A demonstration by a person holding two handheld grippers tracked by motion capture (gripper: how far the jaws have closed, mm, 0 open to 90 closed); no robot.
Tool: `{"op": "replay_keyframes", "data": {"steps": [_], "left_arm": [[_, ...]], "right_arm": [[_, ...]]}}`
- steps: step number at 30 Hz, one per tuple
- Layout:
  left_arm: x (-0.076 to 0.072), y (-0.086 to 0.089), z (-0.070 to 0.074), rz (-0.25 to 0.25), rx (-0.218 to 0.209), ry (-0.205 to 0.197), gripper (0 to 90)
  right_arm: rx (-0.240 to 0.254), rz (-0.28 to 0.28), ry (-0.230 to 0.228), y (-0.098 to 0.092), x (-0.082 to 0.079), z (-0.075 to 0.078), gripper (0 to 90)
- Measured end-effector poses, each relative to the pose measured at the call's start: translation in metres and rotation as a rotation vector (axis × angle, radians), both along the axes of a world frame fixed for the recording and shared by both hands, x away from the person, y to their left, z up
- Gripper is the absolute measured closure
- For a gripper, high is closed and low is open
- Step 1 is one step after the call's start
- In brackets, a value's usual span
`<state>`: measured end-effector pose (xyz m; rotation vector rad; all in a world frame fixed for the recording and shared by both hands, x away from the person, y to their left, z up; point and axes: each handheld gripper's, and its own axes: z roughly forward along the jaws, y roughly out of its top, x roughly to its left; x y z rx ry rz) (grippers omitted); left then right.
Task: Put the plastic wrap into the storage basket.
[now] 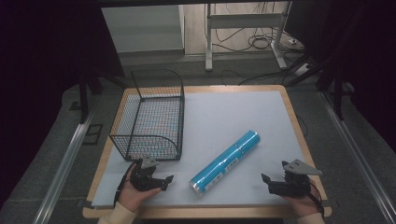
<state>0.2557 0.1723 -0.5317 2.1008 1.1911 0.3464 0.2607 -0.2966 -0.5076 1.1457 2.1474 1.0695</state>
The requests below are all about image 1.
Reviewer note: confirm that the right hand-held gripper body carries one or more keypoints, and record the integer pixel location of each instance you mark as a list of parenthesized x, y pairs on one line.
[(294, 183)]

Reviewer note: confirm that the aluminium floor rail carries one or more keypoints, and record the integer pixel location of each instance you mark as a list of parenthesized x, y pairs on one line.
[(62, 168), (358, 155)]

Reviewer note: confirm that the white power strip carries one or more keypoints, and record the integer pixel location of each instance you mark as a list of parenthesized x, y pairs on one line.
[(302, 70)]

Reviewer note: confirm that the person's right hand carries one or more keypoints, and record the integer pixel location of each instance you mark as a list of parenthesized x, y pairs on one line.
[(303, 205)]

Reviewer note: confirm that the white wall panel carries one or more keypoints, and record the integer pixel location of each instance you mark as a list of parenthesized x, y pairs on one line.
[(141, 28)]

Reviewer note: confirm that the black metal stand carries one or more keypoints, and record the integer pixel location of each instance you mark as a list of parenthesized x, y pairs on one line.
[(337, 93), (84, 93)]

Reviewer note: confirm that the pale grey table mat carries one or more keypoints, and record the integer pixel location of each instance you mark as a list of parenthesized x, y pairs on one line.
[(224, 115)]

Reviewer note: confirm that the dark curtain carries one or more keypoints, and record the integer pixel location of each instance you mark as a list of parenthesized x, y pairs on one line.
[(367, 62), (46, 77)]

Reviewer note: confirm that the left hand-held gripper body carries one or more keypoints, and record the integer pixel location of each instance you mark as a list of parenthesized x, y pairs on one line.
[(141, 182)]

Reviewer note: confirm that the black floor socket frame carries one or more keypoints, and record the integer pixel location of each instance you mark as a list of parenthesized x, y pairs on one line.
[(92, 133)]

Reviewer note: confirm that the person's left hand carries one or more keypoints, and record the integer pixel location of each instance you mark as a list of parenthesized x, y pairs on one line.
[(134, 196)]

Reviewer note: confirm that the white metal desk frame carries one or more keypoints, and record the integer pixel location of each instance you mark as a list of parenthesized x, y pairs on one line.
[(243, 21)]

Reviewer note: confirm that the blue plastic-wrapped roll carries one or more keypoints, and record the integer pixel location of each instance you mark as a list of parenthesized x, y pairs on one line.
[(224, 163)]

